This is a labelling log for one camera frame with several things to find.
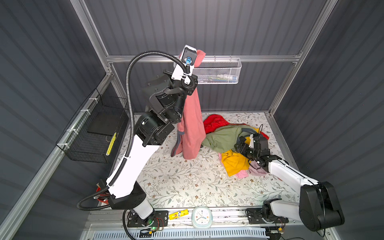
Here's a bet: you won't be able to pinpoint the red cloth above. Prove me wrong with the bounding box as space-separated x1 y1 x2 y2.
203 114 230 135

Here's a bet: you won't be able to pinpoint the mint green alarm clock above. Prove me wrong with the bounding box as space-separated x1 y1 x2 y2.
192 207 213 229

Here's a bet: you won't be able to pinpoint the yellow strip in basket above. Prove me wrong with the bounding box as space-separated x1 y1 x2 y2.
106 132 117 156

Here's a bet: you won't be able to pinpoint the items in white basket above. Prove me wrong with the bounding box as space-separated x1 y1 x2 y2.
199 74 238 84

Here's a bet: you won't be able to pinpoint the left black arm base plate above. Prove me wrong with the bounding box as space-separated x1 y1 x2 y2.
126 210 169 228

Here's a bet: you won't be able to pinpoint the black pad in basket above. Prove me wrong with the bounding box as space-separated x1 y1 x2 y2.
87 112 121 137

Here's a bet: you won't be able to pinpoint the mauve cloth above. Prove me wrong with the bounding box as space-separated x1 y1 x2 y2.
247 161 268 177

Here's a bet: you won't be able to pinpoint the black wire side basket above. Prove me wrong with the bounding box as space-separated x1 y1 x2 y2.
57 91 130 164

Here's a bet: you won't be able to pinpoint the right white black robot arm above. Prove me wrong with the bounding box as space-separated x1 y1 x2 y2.
234 133 345 232

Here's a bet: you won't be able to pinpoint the yellow glue tube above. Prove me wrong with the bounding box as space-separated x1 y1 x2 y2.
169 209 189 220

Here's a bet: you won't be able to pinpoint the left black arm cable conduit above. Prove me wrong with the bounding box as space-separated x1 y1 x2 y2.
76 50 191 211

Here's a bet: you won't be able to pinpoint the yellow shirt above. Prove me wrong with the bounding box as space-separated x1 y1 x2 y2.
220 126 260 177

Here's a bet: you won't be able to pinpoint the white wire wall basket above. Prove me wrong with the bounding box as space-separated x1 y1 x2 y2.
190 57 242 85

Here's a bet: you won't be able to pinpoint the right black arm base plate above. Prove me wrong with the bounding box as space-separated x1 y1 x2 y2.
245 208 289 226

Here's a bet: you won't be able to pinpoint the floral patterned table mat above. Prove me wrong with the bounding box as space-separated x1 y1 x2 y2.
137 130 299 209

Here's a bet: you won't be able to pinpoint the olive green shirt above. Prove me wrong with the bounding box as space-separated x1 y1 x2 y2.
202 125 259 154

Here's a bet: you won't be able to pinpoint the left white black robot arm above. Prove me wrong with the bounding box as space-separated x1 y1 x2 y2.
106 71 198 220

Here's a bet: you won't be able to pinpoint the dusty pink grey-trimmed shirt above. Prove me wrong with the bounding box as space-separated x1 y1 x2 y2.
170 49 207 160

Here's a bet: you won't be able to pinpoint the red pencil cup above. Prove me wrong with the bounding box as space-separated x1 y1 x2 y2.
95 179 110 205

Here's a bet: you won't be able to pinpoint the light pink cloth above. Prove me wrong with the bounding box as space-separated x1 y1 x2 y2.
218 151 249 179

